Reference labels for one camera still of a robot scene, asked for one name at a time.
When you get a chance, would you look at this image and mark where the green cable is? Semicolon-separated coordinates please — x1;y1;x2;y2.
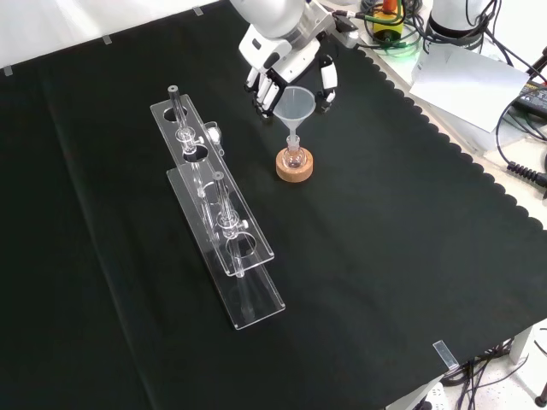
362;19;424;57

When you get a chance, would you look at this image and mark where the black cable with ribbed plug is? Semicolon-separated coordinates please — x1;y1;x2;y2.
494;97;547;190

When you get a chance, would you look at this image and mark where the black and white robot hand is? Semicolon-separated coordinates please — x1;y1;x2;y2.
238;1;339;120

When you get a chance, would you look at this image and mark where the clear acrylic funnel stand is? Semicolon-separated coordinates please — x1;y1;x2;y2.
150;85;287;331

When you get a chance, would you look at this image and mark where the pale board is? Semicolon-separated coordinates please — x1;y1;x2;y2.
409;42;532;157

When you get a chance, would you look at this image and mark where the yellow stop button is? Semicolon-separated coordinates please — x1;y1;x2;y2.
372;0;405;43

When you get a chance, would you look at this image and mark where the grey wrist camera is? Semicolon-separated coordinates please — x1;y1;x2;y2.
331;9;361;50

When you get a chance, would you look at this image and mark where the glass round-bottom flask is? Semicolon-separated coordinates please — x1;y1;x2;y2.
283;142;307;170

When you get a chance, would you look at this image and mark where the glass weighing funnel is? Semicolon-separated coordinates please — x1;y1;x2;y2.
203;120;226;159

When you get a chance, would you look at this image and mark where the cork ring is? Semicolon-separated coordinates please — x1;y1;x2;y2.
275;146;315;185

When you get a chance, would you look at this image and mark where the black cable bundle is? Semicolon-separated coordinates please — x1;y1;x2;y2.
442;326;547;410

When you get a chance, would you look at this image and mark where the white power strip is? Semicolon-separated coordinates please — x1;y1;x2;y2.
409;381;449;410

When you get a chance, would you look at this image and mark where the black bench cloth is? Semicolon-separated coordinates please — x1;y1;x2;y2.
0;0;547;410

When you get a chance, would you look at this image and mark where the translucent plastic funnel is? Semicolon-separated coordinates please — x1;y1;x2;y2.
273;85;318;149

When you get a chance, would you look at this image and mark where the black power adapter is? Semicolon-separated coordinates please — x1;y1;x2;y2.
512;79;547;117

